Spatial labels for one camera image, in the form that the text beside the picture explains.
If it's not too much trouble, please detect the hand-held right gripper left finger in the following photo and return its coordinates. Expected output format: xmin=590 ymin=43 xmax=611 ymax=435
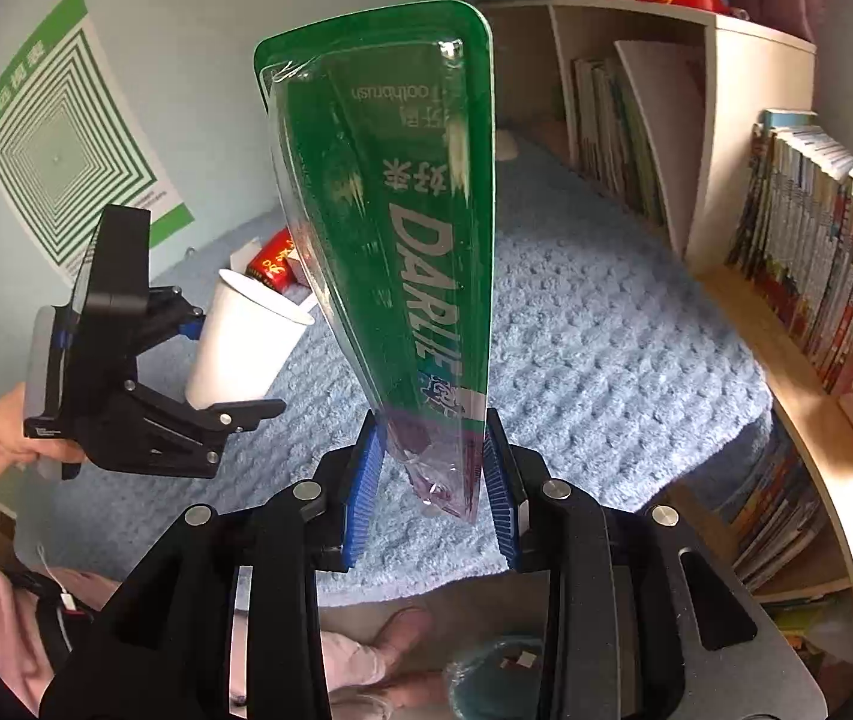
xmin=40 ymin=416 xmax=386 ymax=720

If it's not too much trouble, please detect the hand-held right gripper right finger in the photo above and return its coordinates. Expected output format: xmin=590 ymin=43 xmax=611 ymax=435
xmin=482 ymin=409 xmax=828 ymax=720

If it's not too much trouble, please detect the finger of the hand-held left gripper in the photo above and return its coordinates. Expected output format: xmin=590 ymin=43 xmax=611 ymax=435
xmin=137 ymin=286 xmax=209 ymax=361
xmin=92 ymin=379 xmax=287 ymax=479

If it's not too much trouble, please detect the white paper cup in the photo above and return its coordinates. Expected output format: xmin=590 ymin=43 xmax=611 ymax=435
xmin=185 ymin=268 xmax=317 ymax=412

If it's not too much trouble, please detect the red drink can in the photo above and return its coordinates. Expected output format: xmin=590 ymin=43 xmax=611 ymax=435
xmin=247 ymin=234 xmax=300 ymax=293

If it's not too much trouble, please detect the green toothbrush package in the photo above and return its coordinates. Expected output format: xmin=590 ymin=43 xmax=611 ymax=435
xmin=253 ymin=0 xmax=497 ymax=526

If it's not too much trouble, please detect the blue plastic bag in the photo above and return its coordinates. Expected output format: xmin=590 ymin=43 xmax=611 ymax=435
xmin=443 ymin=636 xmax=548 ymax=720

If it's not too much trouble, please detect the blue fleece blanket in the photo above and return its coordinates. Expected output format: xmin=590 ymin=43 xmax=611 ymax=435
xmin=17 ymin=131 xmax=773 ymax=608

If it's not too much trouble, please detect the stack of magazines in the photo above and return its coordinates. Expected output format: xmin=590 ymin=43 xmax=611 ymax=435
xmin=719 ymin=427 xmax=831 ymax=593

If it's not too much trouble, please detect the row of thin books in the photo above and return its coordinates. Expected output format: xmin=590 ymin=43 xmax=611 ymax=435
xmin=572 ymin=52 xmax=668 ymax=227

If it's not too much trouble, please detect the row of colourful books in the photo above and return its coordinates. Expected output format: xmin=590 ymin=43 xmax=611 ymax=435
xmin=726 ymin=109 xmax=853 ymax=395

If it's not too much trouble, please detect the large white leaning book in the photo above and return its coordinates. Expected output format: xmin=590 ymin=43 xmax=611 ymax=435
xmin=614 ymin=40 xmax=707 ymax=256

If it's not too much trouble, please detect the white wooden bookshelf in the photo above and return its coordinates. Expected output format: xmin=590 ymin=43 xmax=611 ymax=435
xmin=475 ymin=0 xmax=853 ymax=683

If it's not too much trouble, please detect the green square-pattern wall poster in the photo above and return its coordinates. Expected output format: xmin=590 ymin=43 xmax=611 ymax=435
xmin=0 ymin=0 xmax=197 ymax=287

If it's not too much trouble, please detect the black cable with white tag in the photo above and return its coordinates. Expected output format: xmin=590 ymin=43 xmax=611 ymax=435
xmin=2 ymin=546 xmax=101 ymax=661

